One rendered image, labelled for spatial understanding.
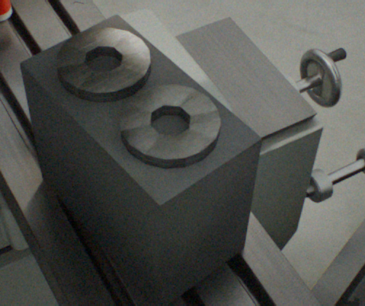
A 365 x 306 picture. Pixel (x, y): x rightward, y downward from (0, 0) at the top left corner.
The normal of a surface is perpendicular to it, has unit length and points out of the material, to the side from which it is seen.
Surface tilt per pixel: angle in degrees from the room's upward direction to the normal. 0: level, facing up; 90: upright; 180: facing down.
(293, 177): 90
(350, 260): 0
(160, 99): 0
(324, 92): 90
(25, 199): 0
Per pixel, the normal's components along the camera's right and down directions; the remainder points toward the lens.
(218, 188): 0.64, 0.60
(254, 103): 0.03, -0.63
